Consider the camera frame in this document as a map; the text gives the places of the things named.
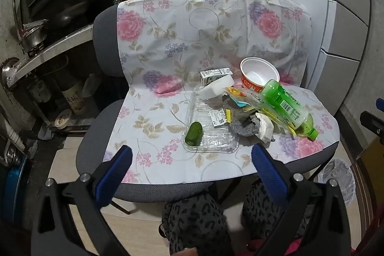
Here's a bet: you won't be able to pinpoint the small patterned dish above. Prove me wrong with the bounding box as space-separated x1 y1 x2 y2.
54 108 72 127

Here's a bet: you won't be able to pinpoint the crumpled white tissue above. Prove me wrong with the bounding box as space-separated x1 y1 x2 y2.
255 113 275 143

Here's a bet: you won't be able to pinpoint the blue basin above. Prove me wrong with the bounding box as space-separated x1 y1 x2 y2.
3 154 29 217

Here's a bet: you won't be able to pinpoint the steel stove counter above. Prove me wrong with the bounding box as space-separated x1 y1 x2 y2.
12 24 96 83

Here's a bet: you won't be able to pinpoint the grey refrigerator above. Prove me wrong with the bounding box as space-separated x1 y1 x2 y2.
271 0 379 125

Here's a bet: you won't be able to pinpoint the white foam block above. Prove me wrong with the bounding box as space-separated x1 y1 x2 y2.
199 75 235 101

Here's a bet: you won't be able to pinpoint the cucumber piece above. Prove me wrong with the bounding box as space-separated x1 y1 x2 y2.
185 122 203 145

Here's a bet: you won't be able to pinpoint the steel pot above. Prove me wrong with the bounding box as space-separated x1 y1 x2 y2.
18 20 50 53

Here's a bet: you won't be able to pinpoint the small milk carton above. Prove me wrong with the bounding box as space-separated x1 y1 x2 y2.
200 68 234 87

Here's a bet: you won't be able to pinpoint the silver glitter scouring cloth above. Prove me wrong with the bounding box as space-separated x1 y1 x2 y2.
222 95 276 137

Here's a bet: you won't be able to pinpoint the person's leopard print pants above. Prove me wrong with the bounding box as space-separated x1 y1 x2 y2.
161 179 309 256

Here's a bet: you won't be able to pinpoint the labelled bottle under counter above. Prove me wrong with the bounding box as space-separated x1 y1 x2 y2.
61 79 87 115

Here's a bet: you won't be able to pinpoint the clear plastic tray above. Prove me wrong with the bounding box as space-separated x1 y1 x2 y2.
184 86 240 154

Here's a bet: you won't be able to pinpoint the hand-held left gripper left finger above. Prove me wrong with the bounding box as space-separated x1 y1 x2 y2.
30 144 134 256

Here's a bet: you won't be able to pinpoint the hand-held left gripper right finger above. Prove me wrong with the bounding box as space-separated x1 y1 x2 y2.
251 143 357 256

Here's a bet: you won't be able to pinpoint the green plastic bottle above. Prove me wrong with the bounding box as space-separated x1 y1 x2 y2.
259 79 319 142

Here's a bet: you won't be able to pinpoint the red and white noodle cup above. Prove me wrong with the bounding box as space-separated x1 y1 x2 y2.
240 57 280 94

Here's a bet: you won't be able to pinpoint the yellow snack wrapper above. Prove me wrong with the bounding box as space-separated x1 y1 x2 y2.
225 87 264 113

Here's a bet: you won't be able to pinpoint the grey office chair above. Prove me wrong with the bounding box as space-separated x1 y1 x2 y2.
75 6 341 211

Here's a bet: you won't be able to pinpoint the black wok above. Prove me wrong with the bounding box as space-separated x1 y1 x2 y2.
51 1 90 27

